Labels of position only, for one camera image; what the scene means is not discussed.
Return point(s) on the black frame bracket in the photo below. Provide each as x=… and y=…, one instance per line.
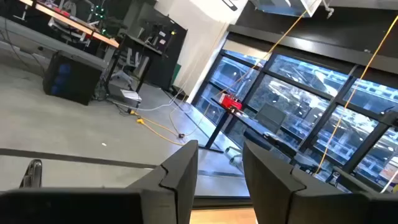
x=31, y=174

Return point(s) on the glass window wall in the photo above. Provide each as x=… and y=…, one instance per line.
x=289, y=102

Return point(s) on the white floor box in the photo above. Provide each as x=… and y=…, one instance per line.
x=130, y=95

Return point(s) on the black desk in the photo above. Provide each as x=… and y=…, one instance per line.
x=140, y=43

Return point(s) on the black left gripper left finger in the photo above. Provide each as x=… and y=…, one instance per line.
x=177, y=186

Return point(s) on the wooden top desk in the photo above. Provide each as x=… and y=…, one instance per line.
x=105, y=40

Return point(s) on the red box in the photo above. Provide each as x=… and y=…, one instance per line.
x=230, y=101

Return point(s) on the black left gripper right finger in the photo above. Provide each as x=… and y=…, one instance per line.
x=270, y=186

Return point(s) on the black cabinet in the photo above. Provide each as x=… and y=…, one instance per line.
x=174, y=62

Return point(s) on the black window table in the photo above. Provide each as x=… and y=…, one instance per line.
x=217, y=130

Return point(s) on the black computer tower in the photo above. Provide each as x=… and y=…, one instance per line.
x=73, y=77

